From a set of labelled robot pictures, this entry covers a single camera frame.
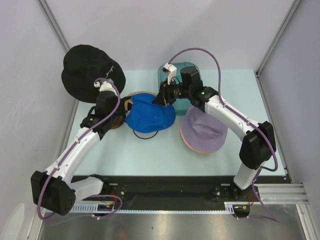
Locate blue cap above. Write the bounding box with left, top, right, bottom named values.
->
left=124, top=93, right=176, bottom=133

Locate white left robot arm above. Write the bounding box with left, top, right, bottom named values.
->
left=30, top=90, right=121, bottom=220

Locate pink bucket hat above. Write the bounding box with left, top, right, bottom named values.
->
left=179, top=127, right=215, bottom=155

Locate purple bucket hat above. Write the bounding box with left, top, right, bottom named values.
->
left=180, top=106, right=228, bottom=152

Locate black bucket hat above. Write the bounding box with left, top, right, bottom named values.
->
left=61, top=44, right=126, bottom=104

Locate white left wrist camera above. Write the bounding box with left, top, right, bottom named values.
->
left=93, top=78, right=116, bottom=93

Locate brown round stand base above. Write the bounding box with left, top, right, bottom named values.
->
left=110, top=116, right=125, bottom=130

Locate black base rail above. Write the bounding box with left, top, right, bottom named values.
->
left=98, top=175, right=290, bottom=212

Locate beige hat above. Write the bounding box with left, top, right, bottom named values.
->
left=123, top=91, right=156, bottom=117

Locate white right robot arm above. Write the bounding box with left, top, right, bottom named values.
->
left=153, top=63, right=277, bottom=201

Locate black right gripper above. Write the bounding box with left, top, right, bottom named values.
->
left=152, top=77, right=192, bottom=107

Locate teal plastic basket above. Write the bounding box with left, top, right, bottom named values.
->
left=157, top=62, right=199, bottom=116

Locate black wire hat stand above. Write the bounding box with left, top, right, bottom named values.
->
left=133, top=130, right=158, bottom=140

